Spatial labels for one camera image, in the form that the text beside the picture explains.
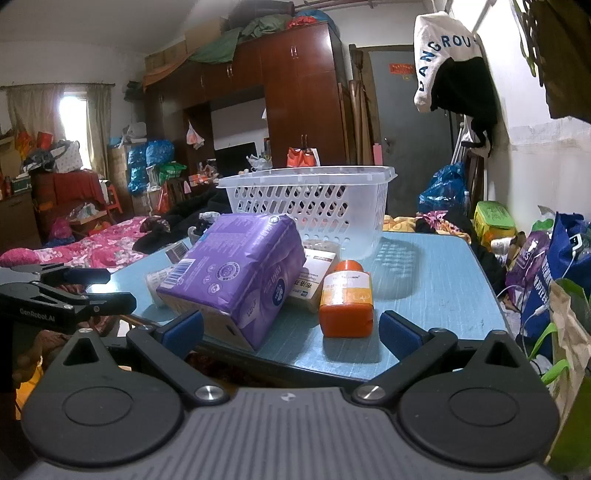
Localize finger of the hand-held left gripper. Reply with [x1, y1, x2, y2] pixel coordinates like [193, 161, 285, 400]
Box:
[23, 284, 137, 318]
[10, 264, 112, 286]

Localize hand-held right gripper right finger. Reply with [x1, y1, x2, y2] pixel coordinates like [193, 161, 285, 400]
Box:
[350, 310, 548, 407]

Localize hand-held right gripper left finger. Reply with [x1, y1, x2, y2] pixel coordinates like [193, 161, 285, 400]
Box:
[44, 309, 230, 409]

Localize orange pill bottle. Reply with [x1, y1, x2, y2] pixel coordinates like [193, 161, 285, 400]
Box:
[318, 259, 375, 339]

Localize purple tissue pack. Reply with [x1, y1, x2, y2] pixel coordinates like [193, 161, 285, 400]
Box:
[156, 213, 308, 352]

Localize beige medicine box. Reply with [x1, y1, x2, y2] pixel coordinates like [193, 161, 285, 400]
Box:
[287, 247, 340, 315]

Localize white plastic basket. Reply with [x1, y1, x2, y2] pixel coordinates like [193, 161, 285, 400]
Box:
[216, 165, 399, 261]

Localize pink floral blanket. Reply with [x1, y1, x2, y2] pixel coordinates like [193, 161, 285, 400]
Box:
[0, 217, 153, 278]

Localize wooden cabinet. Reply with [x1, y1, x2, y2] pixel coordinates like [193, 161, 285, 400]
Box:
[0, 189, 42, 250]

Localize red cloth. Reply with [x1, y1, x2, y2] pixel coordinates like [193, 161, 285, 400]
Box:
[32, 171, 107, 217]

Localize yellow floral cloth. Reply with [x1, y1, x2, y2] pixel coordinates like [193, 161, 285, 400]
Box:
[383, 215, 472, 241]

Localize black clothing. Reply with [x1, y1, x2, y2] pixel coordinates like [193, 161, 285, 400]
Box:
[139, 191, 232, 247]

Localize blue patterned sack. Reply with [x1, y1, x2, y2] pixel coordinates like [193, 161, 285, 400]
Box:
[127, 141, 176, 195]

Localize purple bag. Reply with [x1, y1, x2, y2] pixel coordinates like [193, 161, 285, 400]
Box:
[505, 231, 550, 301]

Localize green box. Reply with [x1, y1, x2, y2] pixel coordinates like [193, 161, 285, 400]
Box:
[475, 200, 517, 250]

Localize blue plastic bag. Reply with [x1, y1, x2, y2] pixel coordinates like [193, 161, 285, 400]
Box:
[418, 162, 467, 214]

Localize beige curtain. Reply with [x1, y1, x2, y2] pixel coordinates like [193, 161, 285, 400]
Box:
[4, 85, 112, 176]

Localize brown paper bag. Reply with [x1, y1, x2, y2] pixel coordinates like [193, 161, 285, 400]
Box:
[547, 279, 591, 416]

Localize black television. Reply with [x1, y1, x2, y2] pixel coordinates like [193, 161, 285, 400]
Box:
[215, 142, 258, 178]

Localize blue shopping bag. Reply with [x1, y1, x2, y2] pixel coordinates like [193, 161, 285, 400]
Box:
[522, 212, 591, 347]

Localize orange white shopping bag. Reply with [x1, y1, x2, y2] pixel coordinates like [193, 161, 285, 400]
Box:
[286, 147, 321, 169]

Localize grey refrigerator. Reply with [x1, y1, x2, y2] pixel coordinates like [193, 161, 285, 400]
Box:
[365, 46, 455, 217]

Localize wooden planks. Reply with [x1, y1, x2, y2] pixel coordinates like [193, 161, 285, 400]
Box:
[348, 44, 376, 167]

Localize dark brown wooden wardrobe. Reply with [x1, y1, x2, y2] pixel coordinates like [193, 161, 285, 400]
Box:
[143, 21, 352, 217]

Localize green cloth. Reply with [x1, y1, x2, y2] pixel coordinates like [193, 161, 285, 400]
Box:
[189, 16, 296, 63]

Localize cardboard box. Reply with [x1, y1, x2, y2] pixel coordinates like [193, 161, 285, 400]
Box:
[185, 18, 222, 51]

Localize white black hooded sweatshirt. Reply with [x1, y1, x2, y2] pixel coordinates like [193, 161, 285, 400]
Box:
[412, 11, 499, 155]

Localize olive hanging bag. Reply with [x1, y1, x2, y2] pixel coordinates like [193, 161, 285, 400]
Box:
[512, 0, 591, 123]

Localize metal pipe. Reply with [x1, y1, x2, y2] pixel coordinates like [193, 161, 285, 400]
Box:
[429, 0, 490, 38]

